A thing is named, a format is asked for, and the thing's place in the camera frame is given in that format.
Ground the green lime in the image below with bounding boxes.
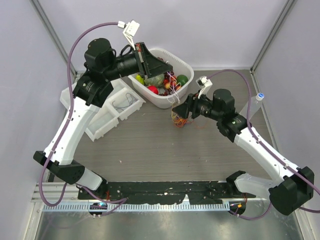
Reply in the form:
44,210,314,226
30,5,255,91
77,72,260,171
176,74,189,86

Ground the yellow pear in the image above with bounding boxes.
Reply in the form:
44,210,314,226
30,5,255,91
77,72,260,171
135,74,145,85

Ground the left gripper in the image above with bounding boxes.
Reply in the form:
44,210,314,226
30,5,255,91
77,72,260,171
104,42,174,82

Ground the white fruit basket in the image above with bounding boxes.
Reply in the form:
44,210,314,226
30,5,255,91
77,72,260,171
127,48,195,110

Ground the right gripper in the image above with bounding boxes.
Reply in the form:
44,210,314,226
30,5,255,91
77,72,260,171
172,89,223,122

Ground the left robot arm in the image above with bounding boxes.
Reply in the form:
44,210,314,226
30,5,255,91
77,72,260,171
33,38,173,200

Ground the green melon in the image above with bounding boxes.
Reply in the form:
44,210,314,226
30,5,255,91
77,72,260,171
144,75,165,88

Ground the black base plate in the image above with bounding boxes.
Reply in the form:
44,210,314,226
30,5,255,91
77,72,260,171
92,180,255,205

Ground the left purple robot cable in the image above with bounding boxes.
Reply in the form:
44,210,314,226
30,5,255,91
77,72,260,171
38,21,129,219

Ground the slotted cable duct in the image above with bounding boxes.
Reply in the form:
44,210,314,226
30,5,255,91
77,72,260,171
42,200,230,213

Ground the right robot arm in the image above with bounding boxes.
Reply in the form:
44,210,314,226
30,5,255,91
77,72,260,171
172,89,320,216

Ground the orange thin wire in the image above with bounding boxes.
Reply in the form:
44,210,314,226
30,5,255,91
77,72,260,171
172,112,208,130

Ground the clear water bottle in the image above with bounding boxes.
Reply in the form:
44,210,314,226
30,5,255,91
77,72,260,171
239,92,265,120

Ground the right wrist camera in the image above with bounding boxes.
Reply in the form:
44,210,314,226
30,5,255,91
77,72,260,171
195,76,213,99

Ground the red apple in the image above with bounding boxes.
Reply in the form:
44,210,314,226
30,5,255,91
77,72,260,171
147,85,159,95

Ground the cherries cluster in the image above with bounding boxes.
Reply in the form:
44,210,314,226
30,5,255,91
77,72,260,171
158,73,182,96

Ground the white compartment tray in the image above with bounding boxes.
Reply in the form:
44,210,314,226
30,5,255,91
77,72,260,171
62,78,146,142

